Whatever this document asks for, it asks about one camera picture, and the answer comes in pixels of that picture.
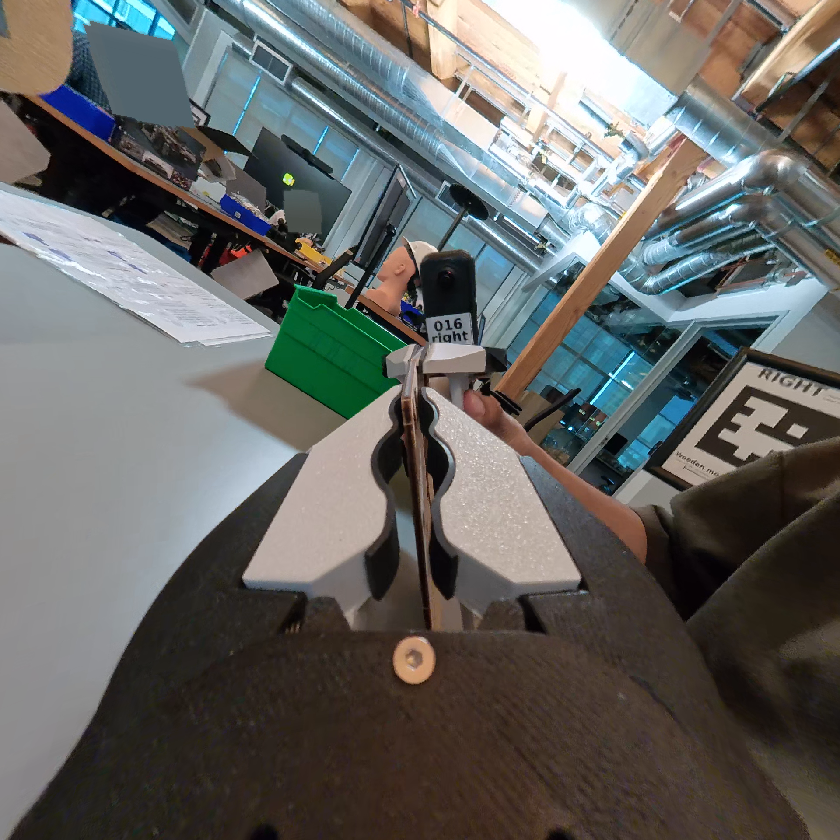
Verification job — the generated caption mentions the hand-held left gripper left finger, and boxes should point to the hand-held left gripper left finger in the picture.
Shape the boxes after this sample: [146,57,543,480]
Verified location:
[241,386,403,630]

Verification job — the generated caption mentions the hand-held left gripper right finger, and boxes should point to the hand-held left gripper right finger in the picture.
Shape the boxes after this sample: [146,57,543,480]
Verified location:
[422,387,584,616]

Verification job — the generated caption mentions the wooden puzzle sheet with wheels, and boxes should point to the wooden puzzle sheet with wheels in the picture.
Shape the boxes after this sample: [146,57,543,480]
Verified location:
[402,364,439,631]

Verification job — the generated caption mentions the person's right forearm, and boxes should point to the person's right forearm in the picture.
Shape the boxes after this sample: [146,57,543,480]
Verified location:
[505,427,649,562]

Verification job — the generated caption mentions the grey desk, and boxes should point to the grey desk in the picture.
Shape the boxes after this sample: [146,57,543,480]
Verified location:
[0,184,395,840]

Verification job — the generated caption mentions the person's right hand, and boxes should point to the person's right hand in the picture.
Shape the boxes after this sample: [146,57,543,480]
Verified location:
[462,390,526,450]

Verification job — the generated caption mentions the mannequin head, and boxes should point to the mannequin head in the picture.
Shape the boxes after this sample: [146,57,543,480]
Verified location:
[360,246,421,316]

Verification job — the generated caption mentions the green plastic bin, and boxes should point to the green plastic bin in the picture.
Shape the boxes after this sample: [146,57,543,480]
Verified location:
[266,284,409,420]

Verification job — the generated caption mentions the black stand pole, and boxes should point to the black stand pole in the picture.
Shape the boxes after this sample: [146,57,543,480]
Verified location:
[343,223,398,311]

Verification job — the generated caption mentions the black disc-topped stand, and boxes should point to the black disc-topped stand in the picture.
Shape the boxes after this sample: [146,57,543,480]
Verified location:
[446,184,491,253]

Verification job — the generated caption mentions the grey display board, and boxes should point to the grey display board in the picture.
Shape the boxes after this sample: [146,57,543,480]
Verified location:
[354,164,416,271]

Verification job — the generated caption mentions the wooden beam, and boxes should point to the wooden beam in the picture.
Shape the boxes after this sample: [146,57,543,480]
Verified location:
[502,134,708,398]

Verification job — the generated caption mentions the large black monitor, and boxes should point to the large black monitor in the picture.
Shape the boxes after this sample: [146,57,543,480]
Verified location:
[245,126,353,245]

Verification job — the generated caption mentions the small blue parts bin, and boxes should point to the small blue parts bin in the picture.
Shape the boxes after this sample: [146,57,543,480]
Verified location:
[36,84,118,132]
[220,193,272,236]

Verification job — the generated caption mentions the person's brown shirt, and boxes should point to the person's brown shirt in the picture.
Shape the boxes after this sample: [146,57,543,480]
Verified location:
[633,438,840,840]

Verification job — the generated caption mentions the framed marker sign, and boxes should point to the framed marker sign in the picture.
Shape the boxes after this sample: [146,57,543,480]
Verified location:
[646,348,840,492]

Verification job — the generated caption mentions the white paper sheet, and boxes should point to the white paper sheet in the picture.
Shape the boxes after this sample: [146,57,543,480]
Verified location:
[0,189,273,347]

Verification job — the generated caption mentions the wooden background table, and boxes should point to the wooden background table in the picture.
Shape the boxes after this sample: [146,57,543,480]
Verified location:
[26,92,427,345]

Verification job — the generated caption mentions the silver ventilation duct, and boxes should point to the silver ventilation duct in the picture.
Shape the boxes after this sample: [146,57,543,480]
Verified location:
[617,147,840,296]
[210,0,565,270]

